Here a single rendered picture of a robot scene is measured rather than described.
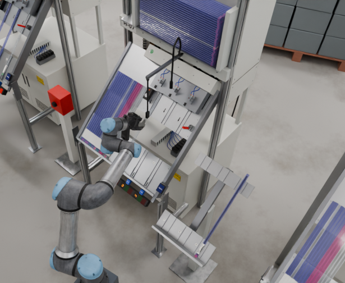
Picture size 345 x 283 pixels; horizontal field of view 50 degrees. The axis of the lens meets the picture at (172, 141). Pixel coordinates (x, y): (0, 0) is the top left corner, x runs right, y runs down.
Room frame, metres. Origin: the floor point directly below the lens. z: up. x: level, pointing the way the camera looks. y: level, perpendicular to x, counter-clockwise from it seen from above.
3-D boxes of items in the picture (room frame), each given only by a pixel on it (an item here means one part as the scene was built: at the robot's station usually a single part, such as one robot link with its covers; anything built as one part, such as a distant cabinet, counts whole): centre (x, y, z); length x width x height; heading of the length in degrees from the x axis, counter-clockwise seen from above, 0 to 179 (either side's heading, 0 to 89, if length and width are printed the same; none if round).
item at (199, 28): (1.76, -0.01, 1.52); 0.51 x 0.13 x 0.27; 54
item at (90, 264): (0.73, 0.36, 0.72); 0.13 x 0.12 x 0.14; 76
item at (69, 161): (1.94, 0.83, 0.39); 0.24 x 0.24 x 0.78; 54
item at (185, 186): (1.89, -0.03, 0.31); 0.70 x 0.65 x 0.62; 54
